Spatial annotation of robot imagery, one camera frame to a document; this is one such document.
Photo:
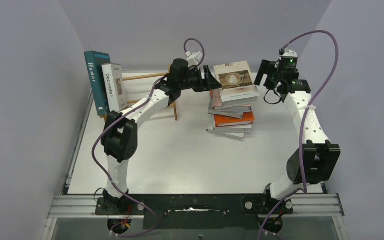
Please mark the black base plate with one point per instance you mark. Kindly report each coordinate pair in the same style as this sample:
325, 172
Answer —
199, 211

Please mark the orange book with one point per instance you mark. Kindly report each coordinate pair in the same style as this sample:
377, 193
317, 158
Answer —
223, 121

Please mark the wooden book rack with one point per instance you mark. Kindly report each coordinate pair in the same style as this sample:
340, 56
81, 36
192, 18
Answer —
151, 97

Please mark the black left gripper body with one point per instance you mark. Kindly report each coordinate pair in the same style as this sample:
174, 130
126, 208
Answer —
194, 80

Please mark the white Afternoon tea book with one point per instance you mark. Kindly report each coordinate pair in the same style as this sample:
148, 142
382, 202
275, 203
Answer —
237, 86

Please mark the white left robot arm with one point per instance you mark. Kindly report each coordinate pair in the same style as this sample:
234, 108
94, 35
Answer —
120, 135

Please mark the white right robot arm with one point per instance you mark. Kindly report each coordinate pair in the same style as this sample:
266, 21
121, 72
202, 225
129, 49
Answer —
316, 157

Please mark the pink book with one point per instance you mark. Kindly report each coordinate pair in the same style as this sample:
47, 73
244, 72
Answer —
216, 104

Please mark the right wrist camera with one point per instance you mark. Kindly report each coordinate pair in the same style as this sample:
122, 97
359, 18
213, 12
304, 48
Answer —
287, 54

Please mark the bottom grey book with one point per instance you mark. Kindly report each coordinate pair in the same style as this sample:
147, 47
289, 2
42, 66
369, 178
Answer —
232, 132

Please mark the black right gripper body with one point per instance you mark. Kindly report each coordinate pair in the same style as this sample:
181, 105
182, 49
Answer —
265, 72

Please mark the white Decorate Furniture book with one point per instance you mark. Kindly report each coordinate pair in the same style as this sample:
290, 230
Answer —
115, 89

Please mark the teal Humor book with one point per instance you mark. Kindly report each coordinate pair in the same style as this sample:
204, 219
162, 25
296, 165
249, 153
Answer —
94, 62

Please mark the grey book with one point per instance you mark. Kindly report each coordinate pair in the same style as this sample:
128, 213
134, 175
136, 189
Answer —
232, 132
235, 115

